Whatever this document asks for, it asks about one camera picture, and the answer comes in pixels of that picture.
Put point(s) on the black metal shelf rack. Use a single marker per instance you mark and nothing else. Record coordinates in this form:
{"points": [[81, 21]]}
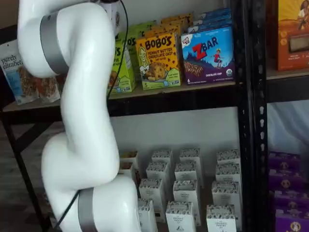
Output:
{"points": [[289, 90], [169, 101]]}

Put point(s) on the yellow Bobo's peanut butter box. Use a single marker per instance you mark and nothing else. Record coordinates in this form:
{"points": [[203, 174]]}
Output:
{"points": [[169, 23], [159, 72], [178, 16], [157, 31]]}

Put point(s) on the tan wooden shelf board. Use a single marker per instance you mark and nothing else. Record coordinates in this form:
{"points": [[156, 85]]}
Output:
{"points": [[193, 85], [289, 73]]}

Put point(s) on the blue label granola bag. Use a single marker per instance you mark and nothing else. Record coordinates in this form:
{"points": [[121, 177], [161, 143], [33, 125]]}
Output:
{"points": [[12, 82]]}

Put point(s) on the white plastic sheet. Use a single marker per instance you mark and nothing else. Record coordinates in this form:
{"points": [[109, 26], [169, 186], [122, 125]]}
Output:
{"points": [[287, 125]]}

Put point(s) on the yellow white granola box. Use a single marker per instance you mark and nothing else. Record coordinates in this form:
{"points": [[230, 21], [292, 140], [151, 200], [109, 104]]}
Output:
{"points": [[126, 167], [129, 155]]}

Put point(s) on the green Bobo's apple pie box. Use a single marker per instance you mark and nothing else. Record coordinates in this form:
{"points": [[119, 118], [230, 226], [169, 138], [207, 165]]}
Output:
{"points": [[142, 27], [131, 42], [125, 82]]}

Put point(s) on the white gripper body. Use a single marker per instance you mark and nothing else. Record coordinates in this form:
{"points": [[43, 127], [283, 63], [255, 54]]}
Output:
{"points": [[113, 9]]}

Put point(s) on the purple cookie box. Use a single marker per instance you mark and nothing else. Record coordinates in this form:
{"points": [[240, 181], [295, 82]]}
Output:
{"points": [[285, 159], [286, 179], [293, 223], [292, 200]]}

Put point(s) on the white pantry boxes group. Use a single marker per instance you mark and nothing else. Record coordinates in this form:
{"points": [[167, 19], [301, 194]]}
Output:
{"points": [[205, 191]]}

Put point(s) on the blue purple Zbar box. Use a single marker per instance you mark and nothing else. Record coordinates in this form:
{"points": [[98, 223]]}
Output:
{"points": [[207, 58], [212, 20], [214, 12], [205, 26]]}

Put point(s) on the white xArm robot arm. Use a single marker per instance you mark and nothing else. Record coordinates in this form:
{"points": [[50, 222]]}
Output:
{"points": [[84, 101]]}

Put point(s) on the orange snack box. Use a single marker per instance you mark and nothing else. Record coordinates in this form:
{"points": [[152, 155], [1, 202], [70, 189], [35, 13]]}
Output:
{"points": [[292, 36]]}

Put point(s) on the white Organic Pantry box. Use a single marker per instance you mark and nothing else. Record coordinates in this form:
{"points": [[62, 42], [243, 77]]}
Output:
{"points": [[157, 168], [150, 190], [228, 171], [225, 192], [220, 220], [185, 169], [228, 155], [179, 219], [147, 217], [190, 154], [161, 155], [184, 192]]}

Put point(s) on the orange label granola bag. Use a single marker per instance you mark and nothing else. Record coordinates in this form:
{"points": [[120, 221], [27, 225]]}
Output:
{"points": [[49, 90]]}

